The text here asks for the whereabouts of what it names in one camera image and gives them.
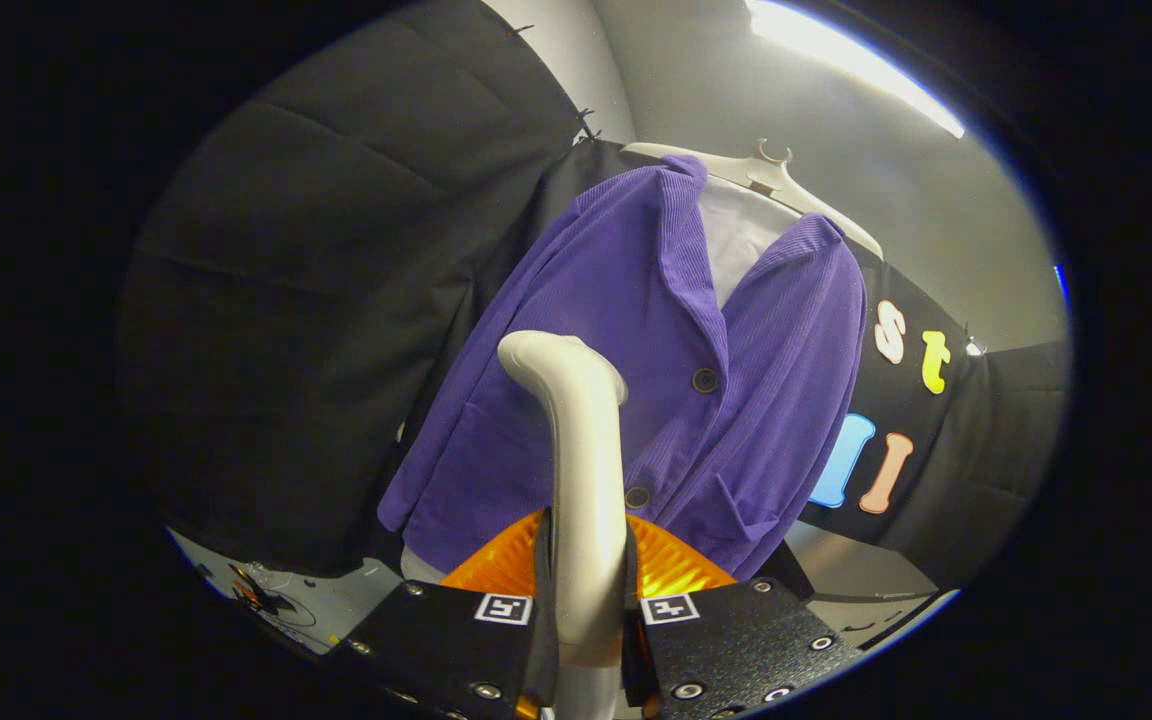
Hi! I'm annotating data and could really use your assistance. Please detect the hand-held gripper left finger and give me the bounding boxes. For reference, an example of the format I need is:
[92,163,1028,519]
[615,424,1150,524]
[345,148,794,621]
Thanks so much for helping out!
[321,510,560,720]

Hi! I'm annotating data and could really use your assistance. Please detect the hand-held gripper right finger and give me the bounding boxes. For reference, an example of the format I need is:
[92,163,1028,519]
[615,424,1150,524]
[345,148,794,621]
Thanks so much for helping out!
[622,512,863,720]

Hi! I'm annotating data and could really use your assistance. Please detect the purple corduroy jacket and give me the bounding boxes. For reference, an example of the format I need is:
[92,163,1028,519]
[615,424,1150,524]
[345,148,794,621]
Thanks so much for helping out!
[376,155,869,583]

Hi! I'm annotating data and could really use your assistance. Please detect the cream plastic clothes hanger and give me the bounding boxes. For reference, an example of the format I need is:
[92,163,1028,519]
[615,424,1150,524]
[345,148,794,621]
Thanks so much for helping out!
[621,138,885,261]

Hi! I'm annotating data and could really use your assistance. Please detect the grey cabinet with dark top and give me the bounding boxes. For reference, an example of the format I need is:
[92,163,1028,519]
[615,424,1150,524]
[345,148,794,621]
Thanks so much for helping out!
[786,520,959,651]

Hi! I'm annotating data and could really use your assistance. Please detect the large round ceiling light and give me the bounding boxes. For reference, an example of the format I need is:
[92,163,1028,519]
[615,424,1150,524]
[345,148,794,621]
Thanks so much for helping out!
[744,0,967,139]

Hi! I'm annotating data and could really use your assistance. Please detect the thin floor cables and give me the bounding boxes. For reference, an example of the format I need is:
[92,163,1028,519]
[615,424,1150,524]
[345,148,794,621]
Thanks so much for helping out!
[226,560,319,627]

